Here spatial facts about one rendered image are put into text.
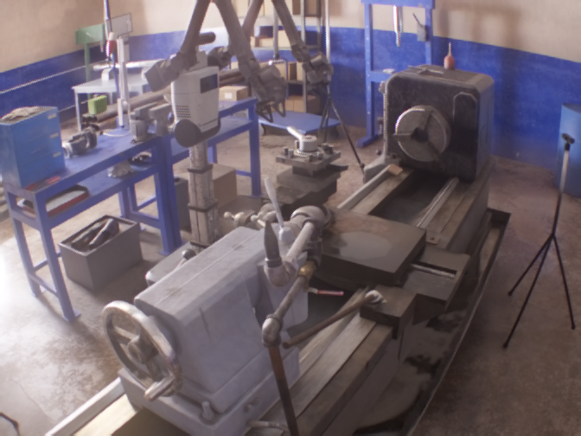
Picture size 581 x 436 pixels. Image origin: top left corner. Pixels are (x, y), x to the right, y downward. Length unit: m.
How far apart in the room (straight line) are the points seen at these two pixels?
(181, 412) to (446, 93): 1.88
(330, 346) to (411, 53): 4.87
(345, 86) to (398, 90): 3.87
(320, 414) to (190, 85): 1.68
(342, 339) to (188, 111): 1.44
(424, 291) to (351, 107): 4.99
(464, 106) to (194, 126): 1.29
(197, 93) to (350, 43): 4.01
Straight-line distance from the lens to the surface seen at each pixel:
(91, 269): 3.25
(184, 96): 2.42
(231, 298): 1.05
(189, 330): 0.97
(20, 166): 2.89
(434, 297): 1.51
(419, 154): 2.31
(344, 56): 6.28
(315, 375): 1.28
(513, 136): 5.80
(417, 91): 2.46
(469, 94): 2.34
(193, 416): 1.06
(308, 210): 1.38
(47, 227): 2.85
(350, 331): 1.42
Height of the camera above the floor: 1.72
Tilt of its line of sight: 27 degrees down
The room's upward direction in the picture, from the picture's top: 2 degrees counter-clockwise
